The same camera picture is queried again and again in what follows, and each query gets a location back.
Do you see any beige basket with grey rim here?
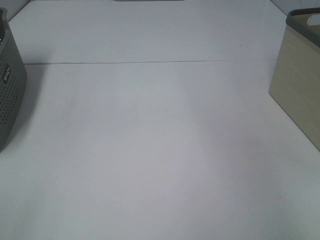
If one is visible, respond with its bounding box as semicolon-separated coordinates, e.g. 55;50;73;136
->
269;7;320;149

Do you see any grey perforated plastic basket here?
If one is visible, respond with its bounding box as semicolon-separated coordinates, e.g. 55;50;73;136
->
0;7;27;149

